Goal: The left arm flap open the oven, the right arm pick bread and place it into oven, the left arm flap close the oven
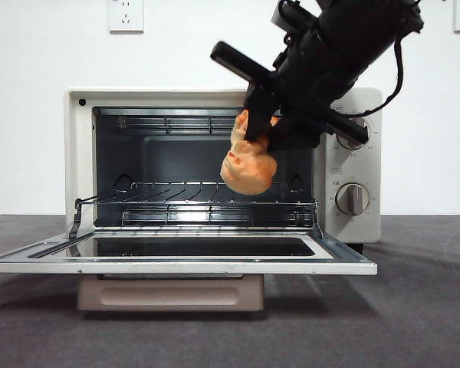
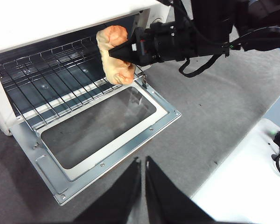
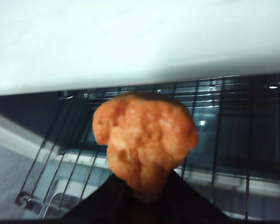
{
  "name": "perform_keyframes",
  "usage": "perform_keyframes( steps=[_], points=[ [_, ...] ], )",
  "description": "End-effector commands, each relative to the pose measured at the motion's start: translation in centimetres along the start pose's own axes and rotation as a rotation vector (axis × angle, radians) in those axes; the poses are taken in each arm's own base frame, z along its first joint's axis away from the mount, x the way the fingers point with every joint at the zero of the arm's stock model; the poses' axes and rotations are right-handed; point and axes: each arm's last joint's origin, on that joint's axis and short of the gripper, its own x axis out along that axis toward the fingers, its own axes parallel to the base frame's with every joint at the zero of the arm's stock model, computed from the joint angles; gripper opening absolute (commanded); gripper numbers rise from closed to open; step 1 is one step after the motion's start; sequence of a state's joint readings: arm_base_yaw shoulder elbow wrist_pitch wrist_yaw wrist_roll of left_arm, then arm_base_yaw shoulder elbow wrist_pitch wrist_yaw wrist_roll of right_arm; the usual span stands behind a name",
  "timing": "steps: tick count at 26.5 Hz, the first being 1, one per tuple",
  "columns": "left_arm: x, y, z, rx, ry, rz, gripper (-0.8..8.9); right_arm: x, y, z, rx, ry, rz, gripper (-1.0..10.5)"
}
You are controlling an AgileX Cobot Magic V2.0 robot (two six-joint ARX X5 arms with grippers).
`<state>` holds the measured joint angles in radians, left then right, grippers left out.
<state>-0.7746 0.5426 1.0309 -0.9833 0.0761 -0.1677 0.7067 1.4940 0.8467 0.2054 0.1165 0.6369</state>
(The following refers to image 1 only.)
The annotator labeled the oven wire rack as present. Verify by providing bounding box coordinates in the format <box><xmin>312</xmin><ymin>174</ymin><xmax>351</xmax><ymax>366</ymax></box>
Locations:
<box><xmin>76</xmin><ymin>181</ymin><xmax>325</xmax><ymax>238</ymax></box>

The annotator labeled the golden braided bread loaf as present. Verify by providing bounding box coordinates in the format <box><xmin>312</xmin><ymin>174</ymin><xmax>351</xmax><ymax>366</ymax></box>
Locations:
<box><xmin>220</xmin><ymin>109</ymin><xmax>282</xmax><ymax>196</ymax></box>

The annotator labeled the white beige oven knob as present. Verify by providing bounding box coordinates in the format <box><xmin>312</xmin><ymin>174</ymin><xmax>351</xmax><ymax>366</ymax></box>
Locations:
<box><xmin>334</xmin><ymin>116</ymin><xmax>372</xmax><ymax>151</ymax></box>
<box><xmin>335</xmin><ymin>182</ymin><xmax>370</xmax><ymax>216</ymax></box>

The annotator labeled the white Toshiba toaster oven body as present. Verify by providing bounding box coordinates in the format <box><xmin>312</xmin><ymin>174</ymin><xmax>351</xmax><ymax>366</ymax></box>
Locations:
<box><xmin>64</xmin><ymin>86</ymin><xmax>383</xmax><ymax>254</ymax></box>

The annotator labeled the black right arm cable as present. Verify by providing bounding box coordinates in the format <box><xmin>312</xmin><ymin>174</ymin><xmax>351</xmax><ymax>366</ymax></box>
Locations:
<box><xmin>331</xmin><ymin>32</ymin><xmax>406</xmax><ymax>118</ymax></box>

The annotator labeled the oven door with beige handle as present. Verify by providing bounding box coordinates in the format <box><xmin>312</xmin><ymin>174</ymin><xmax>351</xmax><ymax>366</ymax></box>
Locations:
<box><xmin>0</xmin><ymin>228</ymin><xmax>379</xmax><ymax>312</ymax></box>

